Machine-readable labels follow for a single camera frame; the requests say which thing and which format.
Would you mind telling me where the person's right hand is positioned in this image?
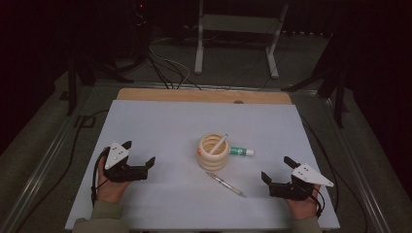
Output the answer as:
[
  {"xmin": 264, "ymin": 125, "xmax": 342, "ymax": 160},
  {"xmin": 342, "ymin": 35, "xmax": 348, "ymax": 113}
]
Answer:
[{"xmin": 285, "ymin": 183, "xmax": 324, "ymax": 221}]

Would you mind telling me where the black floor bracket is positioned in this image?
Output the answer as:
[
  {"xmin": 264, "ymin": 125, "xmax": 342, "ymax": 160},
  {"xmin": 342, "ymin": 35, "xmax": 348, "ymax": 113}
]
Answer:
[{"xmin": 75, "ymin": 115, "xmax": 97, "ymax": 129}]

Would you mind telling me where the white metal stand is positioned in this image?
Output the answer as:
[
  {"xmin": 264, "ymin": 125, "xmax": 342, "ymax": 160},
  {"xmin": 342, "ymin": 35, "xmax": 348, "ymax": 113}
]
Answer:
[{"xmin": 193, "ymin": 0, "xmax": 290, "ymax": 80}]

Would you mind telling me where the black floor cable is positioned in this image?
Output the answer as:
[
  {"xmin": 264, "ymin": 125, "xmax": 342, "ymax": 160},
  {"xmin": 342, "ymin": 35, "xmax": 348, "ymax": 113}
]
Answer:
[
  {"xmin": 299, "ymin": 115, "xmax": 369, "ymax": 233},
  {"xmin": 15, "ymin": 109, "xmax": 110, "ymax": 233}
]

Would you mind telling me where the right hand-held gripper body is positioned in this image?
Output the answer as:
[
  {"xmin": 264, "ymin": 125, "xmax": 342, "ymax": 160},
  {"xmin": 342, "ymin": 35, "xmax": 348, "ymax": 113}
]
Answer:
[{"xmin": 268, "ymin": 162, "xmax": 335, "ymax": 202}]

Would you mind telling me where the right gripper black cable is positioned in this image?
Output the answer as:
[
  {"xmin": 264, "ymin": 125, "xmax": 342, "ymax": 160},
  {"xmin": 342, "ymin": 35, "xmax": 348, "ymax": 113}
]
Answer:
[{"xmin": 310, "ymin": 184, "xmax": 326, "ymax": 218}]

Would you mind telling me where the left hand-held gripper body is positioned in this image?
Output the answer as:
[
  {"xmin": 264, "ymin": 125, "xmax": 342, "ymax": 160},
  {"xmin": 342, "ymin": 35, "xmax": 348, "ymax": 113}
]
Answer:
[{"xmin": 102, "ymin": 141, "xmax": 150, "ymax": 183}]

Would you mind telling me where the cream ribbed pen holder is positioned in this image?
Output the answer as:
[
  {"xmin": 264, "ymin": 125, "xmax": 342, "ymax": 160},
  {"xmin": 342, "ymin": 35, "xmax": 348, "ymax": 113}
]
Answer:
[{"xmin": 196, "ymin": 132, "xmax": 231, "ymax": 172}]

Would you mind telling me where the green and white glue stick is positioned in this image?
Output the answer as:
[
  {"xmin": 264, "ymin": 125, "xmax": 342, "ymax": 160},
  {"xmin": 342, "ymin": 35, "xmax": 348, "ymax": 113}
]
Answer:
[{"xmin": 228, "ymin": 146, "xmax": 256, "ymax": 158}]

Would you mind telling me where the white floor cable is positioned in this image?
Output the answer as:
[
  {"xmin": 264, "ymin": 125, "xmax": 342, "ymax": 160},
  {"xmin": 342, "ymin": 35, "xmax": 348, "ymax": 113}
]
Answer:
[{"xmin": 148, "ymin": 38, "xmax": 190, "ymax": 89}]

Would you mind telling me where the person's left hand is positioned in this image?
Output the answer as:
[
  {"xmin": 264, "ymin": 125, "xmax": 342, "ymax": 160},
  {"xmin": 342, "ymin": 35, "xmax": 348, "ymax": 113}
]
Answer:
[{"xmin": 96, "ymin": 154, "xmax": 132, "ymax": 205}]

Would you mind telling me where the metal frame rail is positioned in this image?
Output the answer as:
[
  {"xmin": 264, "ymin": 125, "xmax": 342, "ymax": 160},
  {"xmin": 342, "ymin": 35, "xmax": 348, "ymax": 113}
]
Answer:
[
  {"xmin": 0, "ymin": 84, "xmax": 95, "ymax": 233},
  {"xmin": 324, "ymin": 96, "xmax": 394, "ymax": 233}
]

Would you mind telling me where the white table mat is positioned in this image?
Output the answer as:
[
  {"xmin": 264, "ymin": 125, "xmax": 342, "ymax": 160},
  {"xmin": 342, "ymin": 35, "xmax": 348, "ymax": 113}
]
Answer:
[{"xmin": 64, "ymin": 99, "xmax": 341, "ymax": 231}]

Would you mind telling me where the clear ballpoint pen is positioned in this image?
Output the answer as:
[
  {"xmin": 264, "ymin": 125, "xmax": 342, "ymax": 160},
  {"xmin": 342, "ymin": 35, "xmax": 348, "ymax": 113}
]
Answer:
[{"xmin": 205, "ymin": 171, "xmax": 247, "ymax": 198}]

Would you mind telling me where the black tripod stand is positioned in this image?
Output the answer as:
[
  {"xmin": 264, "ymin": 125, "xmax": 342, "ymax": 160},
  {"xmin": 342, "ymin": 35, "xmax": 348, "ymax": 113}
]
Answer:
[
  {"xmin": 281, "ymin": 30, "xmax": 350, "ymax": 129},
  {"xmin": 65, "ymin": 54, "xmax": 134, "ymax": 117}
]

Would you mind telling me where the white pen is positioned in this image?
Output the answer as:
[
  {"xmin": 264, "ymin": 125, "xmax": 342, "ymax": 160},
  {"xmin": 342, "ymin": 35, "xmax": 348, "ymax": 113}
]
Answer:
[{"xmin": 208, "ymin": 133, "xmax": 229, "ymax": 155}]

